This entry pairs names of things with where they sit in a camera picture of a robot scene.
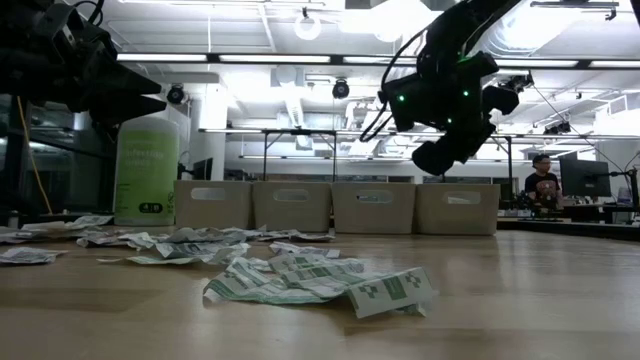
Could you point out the overhead LED light bar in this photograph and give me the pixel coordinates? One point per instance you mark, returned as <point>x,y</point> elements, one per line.
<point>275,58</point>

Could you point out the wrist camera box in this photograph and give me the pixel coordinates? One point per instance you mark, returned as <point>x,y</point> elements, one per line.
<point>500,100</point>
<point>64,20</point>

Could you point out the black framed workbench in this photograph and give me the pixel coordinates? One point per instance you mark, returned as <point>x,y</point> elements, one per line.
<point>300,132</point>
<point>509,165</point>

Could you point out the black hanging ceiling device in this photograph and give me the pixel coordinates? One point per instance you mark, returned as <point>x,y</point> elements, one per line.
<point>557,128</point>

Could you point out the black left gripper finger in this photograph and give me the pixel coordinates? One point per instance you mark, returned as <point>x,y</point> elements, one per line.
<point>131,80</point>
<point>129,107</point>

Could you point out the person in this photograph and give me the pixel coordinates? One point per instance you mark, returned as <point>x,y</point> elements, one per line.
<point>542,186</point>

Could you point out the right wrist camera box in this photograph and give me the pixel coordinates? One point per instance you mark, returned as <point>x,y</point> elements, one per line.
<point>500,100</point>

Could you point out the small black monitor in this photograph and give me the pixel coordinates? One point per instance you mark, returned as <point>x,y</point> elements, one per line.
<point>202,169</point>

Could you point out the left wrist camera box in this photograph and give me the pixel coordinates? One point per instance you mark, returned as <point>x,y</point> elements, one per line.
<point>64,20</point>

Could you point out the black computer monitor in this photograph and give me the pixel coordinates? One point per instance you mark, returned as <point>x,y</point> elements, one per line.
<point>585,177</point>

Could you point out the light grey plastic bin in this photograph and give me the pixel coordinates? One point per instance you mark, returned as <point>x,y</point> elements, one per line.
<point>215,210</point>
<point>375,217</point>
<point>457,217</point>
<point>292,215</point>

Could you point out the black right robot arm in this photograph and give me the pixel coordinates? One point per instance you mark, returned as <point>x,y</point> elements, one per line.
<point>450,30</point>

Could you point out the green wipes canister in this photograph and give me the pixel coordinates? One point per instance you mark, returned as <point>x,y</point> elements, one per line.
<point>145,170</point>

